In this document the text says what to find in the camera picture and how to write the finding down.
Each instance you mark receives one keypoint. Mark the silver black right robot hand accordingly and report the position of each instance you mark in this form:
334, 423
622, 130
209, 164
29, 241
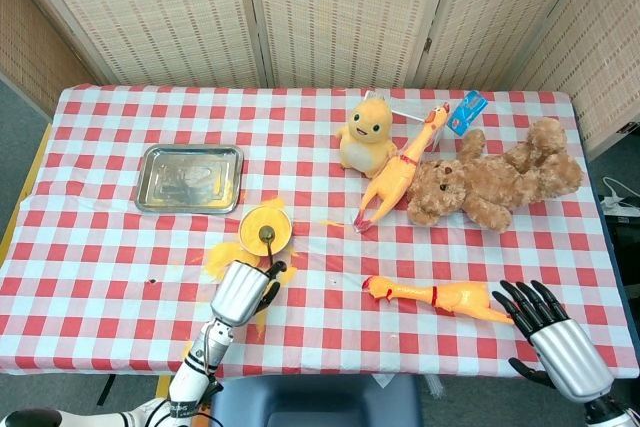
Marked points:
570, 357

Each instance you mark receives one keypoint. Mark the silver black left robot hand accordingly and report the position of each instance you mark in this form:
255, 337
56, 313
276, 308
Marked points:
240, 292

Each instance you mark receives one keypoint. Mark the black spoon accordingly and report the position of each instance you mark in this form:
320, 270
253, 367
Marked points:
266, 234

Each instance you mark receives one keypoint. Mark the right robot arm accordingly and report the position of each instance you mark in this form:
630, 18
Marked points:
610, 414

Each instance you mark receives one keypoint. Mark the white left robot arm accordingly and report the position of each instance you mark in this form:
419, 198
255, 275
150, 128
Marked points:
190, 382

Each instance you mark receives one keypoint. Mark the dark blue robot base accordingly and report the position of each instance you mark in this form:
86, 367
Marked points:
315, 402

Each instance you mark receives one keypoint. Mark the off-white bowl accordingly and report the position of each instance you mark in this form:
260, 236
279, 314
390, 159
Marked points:
250, 247

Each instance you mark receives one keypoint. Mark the yellow powder in bowl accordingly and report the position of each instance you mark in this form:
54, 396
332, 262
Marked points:
255, 224

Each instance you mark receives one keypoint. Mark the stainless steel tray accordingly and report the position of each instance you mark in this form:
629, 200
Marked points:
185, 179

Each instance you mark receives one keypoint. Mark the spilled yellow powder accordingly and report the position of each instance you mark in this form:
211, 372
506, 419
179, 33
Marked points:
222, 257

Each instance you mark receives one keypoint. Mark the red white checkered tablecloth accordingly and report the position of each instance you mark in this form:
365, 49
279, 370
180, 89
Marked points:
350, 257

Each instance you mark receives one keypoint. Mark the yellow rubber chicken toy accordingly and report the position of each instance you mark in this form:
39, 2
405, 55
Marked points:
460, 297

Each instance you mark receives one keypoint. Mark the white power strip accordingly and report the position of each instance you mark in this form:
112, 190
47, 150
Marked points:
622, 202

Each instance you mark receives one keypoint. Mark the brown teddy bear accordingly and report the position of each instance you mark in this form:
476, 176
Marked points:
490, 187

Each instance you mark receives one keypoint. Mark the rubber chicken in plastic bag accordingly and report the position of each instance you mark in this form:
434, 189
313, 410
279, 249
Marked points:
395, 177

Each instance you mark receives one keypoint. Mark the yellow plush monster toy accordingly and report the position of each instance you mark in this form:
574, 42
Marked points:
367, 139

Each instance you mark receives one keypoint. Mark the blue cardboard tag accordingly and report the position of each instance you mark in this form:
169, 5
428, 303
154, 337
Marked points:
467, 112

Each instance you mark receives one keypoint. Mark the woven folding screen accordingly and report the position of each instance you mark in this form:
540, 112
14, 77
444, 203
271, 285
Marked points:
325, 12

